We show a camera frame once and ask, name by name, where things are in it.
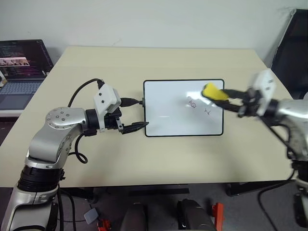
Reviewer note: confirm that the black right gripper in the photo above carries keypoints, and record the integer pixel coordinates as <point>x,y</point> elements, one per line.
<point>250,106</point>

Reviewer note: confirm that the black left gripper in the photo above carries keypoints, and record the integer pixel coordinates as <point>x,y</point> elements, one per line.
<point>111,121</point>

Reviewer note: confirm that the yellow eraser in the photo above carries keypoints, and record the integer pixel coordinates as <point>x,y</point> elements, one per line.
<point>213,92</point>

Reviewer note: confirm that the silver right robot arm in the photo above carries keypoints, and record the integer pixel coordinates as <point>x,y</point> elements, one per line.
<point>296,113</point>

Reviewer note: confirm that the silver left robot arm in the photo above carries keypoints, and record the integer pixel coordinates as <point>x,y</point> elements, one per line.
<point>57,120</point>

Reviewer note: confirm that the black-framed whiteboard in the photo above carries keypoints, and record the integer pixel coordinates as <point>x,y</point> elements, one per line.
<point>168,115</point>

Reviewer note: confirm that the grey foot pedal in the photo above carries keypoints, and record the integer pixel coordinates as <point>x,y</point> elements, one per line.
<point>91,215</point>

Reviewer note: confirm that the red clamp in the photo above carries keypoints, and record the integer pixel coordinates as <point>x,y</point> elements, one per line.
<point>218,214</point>
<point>104,225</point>

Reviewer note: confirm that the open grey laptop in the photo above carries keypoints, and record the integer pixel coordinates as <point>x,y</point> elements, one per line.
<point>19,89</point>

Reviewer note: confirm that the dark rounded shape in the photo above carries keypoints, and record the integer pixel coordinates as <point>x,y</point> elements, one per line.
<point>195,215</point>

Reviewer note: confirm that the white side desk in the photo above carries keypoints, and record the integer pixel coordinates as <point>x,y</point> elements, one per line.
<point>9,113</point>

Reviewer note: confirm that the white rounded object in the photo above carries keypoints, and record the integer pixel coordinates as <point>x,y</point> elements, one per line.
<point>2,79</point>

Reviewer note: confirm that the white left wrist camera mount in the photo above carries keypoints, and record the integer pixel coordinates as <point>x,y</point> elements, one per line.
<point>106,96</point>

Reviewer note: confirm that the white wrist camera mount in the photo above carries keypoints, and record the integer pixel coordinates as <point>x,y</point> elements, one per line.
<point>264,81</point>
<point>106,96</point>

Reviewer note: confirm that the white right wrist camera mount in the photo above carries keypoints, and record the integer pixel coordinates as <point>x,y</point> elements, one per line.
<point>264,81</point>

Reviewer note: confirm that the black table frame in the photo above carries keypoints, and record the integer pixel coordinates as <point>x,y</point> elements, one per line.
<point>156,191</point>

